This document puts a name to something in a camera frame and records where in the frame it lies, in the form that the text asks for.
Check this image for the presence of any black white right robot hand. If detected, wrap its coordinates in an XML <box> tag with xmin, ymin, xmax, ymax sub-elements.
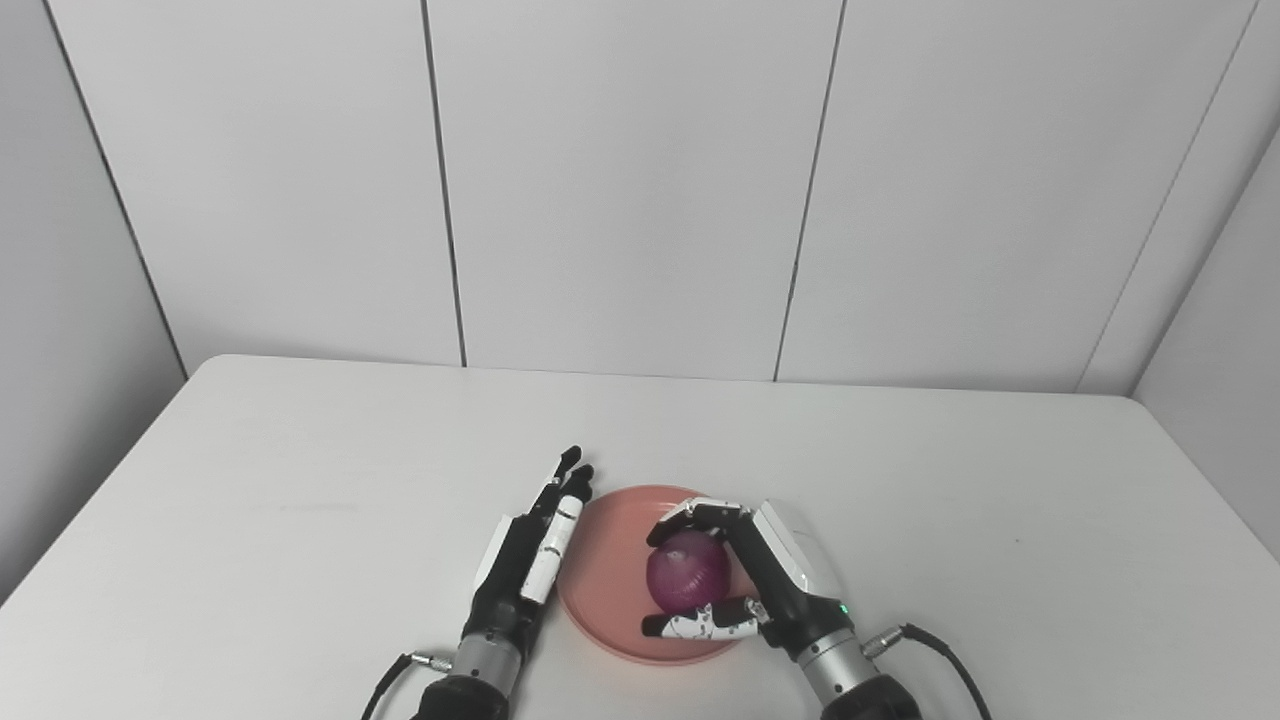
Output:
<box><xmin>640</xmin><ymin>496</ymin><xmax>857</xmax><ymax>663</ymax></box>

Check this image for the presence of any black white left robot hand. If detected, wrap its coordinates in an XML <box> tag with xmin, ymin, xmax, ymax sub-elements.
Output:
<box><xmin>461</xmin><ymin>445</ymin><xmax>597</xmax><ymax>643</ymax></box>

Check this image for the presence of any pink round plate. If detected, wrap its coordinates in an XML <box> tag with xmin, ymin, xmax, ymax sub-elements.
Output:
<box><xmin>557</xmin><ymin>485</ymin><xmax>762</xmax><ymax>667</ymax></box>

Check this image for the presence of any red onion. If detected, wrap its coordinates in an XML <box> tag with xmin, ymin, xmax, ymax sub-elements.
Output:
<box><xmin>646</xmin><ymin>530</ymin><xmax>733</xmax><ymax>615</ymax></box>

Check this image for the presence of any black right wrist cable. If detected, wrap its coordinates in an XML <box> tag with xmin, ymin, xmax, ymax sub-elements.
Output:
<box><xmin>861</xmin><ymin>622</ymin><xmax>994</xmax><ymax>720</ymax></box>

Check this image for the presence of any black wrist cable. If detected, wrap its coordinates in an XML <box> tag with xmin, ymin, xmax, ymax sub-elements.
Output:
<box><xmin>861</xmin><ymin>622</ymin><xmax>994</xmax><ymax>720</ymax></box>
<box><xmin>359</xmin><ymin>649</ymin><xmax>457</xmax><ymax>720</ymax></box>

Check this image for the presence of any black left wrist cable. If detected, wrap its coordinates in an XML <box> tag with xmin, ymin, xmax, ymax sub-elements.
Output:
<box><xmin>359</xmin><ymin>649</ymin><xmax>457</xmax><ymax>720</ymax></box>

